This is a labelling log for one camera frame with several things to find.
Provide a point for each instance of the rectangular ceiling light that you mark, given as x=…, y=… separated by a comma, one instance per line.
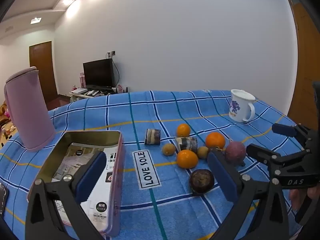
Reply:
x=36, y=20

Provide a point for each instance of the wall power outlet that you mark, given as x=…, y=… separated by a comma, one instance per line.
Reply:
x=111, y=54

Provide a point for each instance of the white flat box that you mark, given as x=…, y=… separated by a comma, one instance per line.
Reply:
x=81, y=91

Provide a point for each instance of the pink patterned pack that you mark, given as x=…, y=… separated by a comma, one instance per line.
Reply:
x=120, y=88

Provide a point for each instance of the person's right hand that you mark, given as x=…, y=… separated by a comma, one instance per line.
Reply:
x=296, y=200

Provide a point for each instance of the white printed mug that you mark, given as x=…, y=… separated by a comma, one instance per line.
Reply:
x=240, y=107

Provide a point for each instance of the brown leather sofa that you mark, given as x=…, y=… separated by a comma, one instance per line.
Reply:
x=2, y=110

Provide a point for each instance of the white television stand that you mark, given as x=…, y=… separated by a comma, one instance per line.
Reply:
x=77, y=96

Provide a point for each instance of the pink metal tin box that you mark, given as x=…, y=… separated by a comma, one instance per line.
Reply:
x=87, y=138

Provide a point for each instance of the small brown longan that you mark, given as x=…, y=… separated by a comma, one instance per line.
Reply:
x=168, y=149
x=202, y=152

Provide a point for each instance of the black television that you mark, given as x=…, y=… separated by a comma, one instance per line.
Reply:
x=98, y=73

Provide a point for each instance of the blue plaid blanket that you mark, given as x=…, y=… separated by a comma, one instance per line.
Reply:
x=175, y=110

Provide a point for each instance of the dark mangosteen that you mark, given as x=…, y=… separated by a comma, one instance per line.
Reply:
x=201, y=181

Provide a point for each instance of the pink electric kettle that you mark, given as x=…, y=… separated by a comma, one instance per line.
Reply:
x=27, y=110

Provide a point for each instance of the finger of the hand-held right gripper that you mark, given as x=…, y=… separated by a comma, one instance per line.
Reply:
x=260, y=152
x=283, y=129

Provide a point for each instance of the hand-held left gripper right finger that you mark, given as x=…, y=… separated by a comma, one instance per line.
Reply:
x=222, y=177

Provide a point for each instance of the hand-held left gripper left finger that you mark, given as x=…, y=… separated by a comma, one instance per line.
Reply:
x=92, y=175

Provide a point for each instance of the long sugarcane piece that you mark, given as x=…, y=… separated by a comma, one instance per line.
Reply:
x=186, y=143

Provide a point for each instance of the purple passion fruit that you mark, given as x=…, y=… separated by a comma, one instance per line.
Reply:
x=235, y=152

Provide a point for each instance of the orange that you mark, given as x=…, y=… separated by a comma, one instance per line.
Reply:
x=183, y=130
x=215, y=140
x=187, y=158

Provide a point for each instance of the short sugarcane piece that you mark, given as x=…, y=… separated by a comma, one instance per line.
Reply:
x=153, y=136

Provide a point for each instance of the brown wooden door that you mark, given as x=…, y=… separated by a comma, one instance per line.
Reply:
x=41, y=70

